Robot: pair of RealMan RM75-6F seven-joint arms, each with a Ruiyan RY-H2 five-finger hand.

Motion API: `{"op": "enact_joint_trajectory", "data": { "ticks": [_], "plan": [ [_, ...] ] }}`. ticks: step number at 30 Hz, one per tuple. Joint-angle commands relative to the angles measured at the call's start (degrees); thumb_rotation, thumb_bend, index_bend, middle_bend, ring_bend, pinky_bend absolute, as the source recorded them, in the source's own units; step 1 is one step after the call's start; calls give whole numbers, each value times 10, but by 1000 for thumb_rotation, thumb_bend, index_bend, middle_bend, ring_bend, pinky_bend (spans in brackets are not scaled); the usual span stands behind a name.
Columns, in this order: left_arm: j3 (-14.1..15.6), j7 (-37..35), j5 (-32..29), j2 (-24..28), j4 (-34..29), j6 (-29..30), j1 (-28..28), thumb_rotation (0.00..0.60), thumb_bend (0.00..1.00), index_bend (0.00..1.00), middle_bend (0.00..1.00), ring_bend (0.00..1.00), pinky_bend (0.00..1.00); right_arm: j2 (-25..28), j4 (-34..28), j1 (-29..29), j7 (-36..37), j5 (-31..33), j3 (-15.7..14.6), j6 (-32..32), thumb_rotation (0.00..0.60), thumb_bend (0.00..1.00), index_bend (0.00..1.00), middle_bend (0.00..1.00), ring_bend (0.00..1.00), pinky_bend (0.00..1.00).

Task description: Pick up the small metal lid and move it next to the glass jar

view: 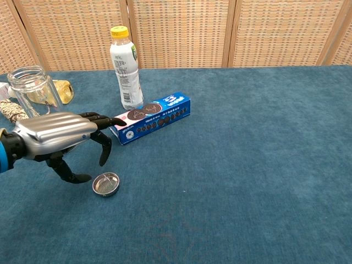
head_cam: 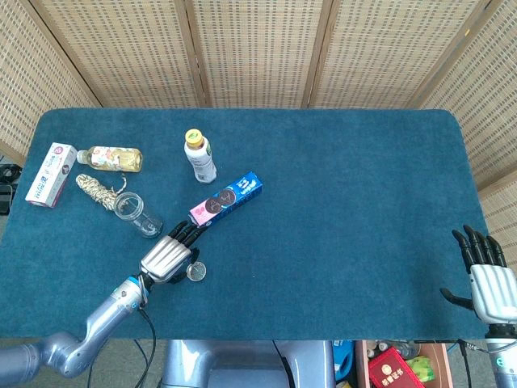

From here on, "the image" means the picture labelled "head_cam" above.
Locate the white pink toothpaste box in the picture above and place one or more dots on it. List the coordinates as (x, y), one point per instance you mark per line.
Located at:
(50, 174)

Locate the pink cardboard box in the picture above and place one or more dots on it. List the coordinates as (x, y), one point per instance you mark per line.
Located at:
(439, 359)

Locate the silver robot torso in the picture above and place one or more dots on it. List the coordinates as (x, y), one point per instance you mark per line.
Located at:
(242, 363)

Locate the white bottle yellow cap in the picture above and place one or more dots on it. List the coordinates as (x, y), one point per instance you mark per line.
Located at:
(200, 161)

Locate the woven bamboo folding screen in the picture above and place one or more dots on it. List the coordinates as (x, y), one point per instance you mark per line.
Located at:
(262, 48)

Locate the yellow drink bottle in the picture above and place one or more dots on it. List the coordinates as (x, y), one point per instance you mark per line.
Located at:
(113, 158)

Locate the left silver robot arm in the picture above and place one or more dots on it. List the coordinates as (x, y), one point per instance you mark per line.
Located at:
(109, 311)

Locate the red booklet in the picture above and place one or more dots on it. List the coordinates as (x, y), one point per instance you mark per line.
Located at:
(389, 369)

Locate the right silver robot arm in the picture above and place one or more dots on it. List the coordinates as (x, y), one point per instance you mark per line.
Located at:
(503, 363)

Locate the blue cookie box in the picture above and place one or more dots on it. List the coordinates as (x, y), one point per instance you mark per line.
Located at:
(230, 198)

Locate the green snack packet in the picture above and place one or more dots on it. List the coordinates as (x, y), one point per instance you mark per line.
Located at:
(422, 368)

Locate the black floor device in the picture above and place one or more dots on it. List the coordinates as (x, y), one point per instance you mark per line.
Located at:
(6, 194)

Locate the blue plastic container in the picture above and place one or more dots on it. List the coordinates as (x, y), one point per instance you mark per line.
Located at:
(343, 357)

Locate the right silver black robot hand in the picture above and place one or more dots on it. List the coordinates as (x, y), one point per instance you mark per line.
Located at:
(493, 287)

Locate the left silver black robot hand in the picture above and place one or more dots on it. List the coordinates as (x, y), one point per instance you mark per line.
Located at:
(165, 258)

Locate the blue tablecloth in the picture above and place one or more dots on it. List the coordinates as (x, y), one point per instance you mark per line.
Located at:
(323, 202)

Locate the clear glass jar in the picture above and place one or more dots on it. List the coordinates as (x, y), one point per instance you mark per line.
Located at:
(142, 221)

